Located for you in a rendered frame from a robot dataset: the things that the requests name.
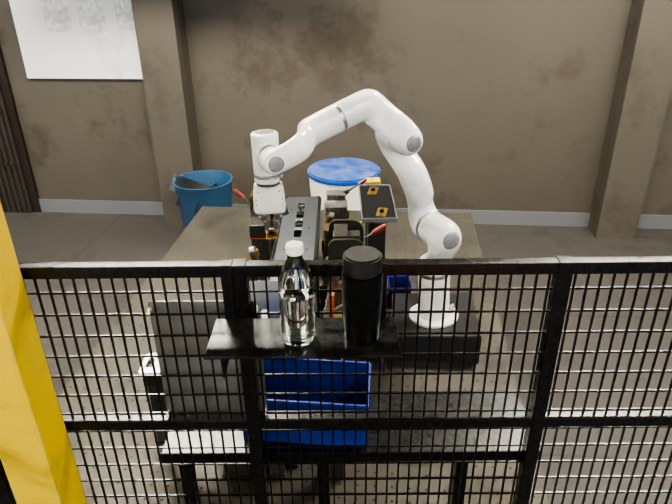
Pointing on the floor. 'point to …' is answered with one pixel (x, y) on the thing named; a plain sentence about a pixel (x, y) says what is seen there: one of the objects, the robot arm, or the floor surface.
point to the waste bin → (201, 191)
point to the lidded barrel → (340, 177)
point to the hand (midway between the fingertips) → (271, 226)
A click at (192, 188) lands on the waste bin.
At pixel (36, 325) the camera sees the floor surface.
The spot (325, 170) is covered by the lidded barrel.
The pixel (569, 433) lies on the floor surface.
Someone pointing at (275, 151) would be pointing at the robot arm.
